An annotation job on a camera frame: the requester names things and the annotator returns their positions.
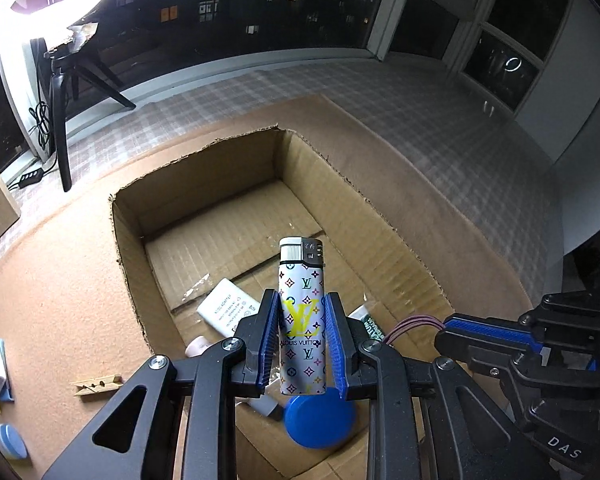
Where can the white patterned lighter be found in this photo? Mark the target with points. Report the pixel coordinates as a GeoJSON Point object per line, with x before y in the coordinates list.
{"type": "Point", "coordinates": [302, 310]}

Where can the wooden clothespin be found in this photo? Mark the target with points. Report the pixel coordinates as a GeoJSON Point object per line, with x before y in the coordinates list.
{"type": "Point", "coordinates": [97, 386]}

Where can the pink tube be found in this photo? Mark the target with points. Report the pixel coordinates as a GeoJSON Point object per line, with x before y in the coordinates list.
{"type": "Point", "coordinates": [197, 346]}

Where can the black tripod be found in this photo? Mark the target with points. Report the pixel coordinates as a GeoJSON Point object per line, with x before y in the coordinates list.
{"type": "Point", "coordinates": [60, 125]}

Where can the white charger plug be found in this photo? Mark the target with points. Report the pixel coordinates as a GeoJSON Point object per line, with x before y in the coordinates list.
{"type": "Point", "coordinates": [222, 307]}

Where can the white sunscreen bottle blue cap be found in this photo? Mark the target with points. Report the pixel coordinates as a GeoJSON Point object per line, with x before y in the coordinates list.
{"type": "Point", "coordinates": [7, 440]}

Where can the green lip balm tube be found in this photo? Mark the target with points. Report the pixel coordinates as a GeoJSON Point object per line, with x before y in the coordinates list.
{"type": "Point", "coordinates": [372, 327]}

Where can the small blue box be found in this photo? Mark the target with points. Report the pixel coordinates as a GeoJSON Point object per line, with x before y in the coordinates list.
{"type": "Point", "coordinates": [6, 392]}

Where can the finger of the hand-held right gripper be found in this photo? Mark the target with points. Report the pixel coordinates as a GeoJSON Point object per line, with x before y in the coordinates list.
{"type": "Point", "coordinates": [480, 355]}
{"type": "Point", "coordinates": [490, 329]}

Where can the blue round lid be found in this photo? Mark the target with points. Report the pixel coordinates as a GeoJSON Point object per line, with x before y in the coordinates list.
{"type": "Point", "coordinates": [320, 422]}

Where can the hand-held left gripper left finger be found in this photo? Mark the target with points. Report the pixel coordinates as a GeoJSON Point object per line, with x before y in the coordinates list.
{"type": "Point", "coordinates": [269, 340]}

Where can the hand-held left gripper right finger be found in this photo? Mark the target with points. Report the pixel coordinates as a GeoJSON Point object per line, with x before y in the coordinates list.
{"type": "Point", "coordinates": [336, 340]}

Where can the cardboard box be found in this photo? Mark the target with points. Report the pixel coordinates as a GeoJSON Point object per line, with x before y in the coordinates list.
{"type": "Point", "coordinates": [205, 195]}

